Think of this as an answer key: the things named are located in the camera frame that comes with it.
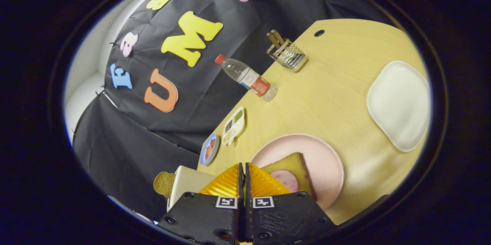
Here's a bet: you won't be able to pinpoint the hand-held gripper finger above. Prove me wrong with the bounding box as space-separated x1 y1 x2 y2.
245 162 339 245
157 162 245 245

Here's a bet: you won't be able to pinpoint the brown toasted bread slice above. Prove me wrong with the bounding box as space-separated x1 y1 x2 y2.
153 171 176 199

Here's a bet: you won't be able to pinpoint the pink ham slice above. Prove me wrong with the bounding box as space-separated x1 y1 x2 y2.
270 170 299 194

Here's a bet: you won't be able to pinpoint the small blue plate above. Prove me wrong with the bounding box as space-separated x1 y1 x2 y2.
199 133 220 166

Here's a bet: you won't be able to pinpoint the red tomato slices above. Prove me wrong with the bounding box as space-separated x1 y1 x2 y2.
205 138 216 160

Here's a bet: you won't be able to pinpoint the yellow bread slice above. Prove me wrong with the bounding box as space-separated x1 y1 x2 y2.
261 152 318 201

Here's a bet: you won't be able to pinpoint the white toaster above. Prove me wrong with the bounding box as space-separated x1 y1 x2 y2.
167 165 217 212

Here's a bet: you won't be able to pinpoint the white divided condiment tray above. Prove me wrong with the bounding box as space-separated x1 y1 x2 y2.
222 107 246 146

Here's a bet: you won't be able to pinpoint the round pink plate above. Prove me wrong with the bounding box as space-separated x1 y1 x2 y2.
250 133 345 211

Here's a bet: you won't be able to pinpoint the clear plastic water bottle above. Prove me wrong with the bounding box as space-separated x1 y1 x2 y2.
215 54 278 102

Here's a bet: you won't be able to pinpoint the white square plate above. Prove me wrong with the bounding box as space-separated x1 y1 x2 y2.
366 60 431 153

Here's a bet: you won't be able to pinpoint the metal wire mesh holder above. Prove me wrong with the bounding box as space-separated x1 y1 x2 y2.
267 39 308 73

